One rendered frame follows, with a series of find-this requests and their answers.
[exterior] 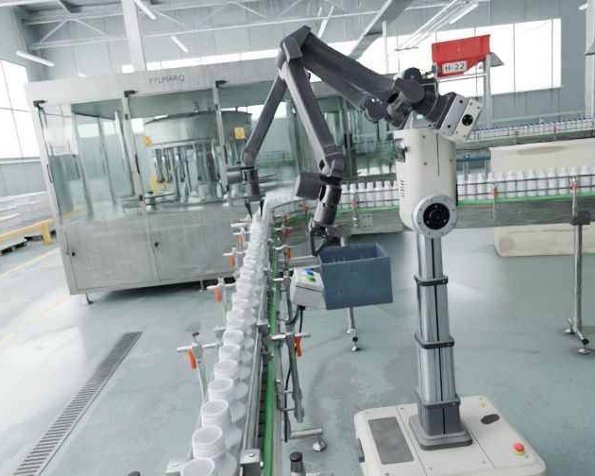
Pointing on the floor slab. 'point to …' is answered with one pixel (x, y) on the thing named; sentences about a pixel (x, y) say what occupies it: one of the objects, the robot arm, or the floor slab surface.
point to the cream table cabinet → (544, 238)
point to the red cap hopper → (455, 58)
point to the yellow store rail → (10, 238)
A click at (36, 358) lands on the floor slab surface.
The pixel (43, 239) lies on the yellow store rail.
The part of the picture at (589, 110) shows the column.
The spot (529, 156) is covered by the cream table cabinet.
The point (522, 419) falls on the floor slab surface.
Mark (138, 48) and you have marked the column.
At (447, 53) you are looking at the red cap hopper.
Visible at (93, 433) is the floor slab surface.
